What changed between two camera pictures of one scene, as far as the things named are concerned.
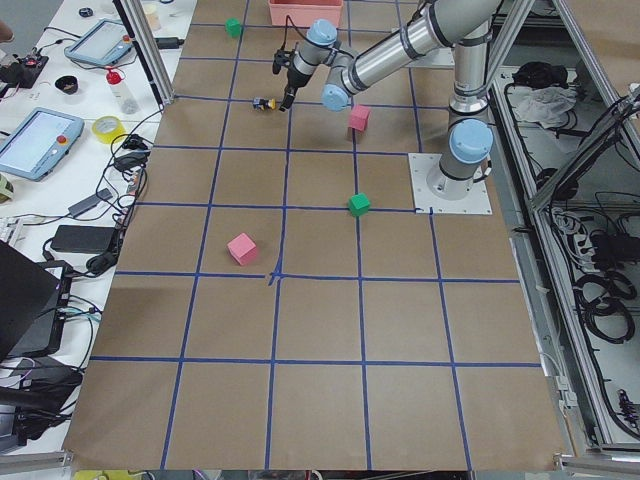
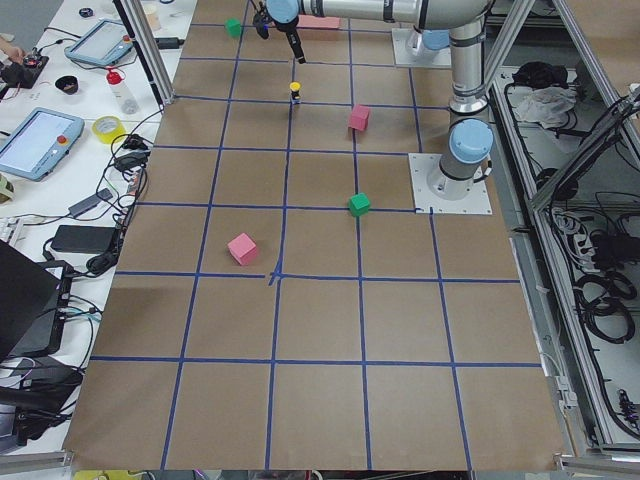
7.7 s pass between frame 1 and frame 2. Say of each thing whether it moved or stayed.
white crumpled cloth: stayed
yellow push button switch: moved
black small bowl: stayed
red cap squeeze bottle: stayed
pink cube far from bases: stayed
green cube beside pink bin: stayed
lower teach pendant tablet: stayed
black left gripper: moved
